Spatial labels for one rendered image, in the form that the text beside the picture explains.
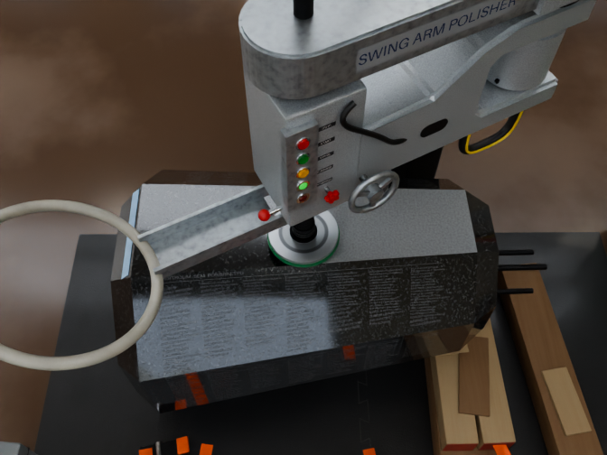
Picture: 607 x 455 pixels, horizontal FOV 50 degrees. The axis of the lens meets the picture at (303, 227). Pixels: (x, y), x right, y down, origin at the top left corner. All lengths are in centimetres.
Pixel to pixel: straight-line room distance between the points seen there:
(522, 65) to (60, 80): 267
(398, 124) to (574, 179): 195
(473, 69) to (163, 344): 120
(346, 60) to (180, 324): 106
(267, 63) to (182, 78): 242
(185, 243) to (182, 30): 237
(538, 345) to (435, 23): 169
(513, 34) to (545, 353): 150
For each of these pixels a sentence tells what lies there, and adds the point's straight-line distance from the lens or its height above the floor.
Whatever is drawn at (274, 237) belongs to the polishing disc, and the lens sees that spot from 196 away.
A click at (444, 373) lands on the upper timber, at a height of 24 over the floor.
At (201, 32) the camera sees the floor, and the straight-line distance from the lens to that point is 394.
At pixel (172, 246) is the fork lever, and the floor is 109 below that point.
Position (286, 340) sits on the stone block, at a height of 67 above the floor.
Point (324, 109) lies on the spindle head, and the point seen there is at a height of 155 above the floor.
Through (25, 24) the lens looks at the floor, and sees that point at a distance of 426.
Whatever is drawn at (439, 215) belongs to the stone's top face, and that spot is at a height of 84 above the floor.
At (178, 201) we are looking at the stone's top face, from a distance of 213.
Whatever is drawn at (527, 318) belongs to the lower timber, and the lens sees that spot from 283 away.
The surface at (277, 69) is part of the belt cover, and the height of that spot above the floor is 168.
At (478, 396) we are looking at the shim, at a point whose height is 26.
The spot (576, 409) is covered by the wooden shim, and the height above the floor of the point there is 14.
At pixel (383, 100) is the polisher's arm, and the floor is 141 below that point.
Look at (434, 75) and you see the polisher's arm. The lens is 164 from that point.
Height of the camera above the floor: 257
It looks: 58 degrees down
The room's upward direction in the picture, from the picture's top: straight up
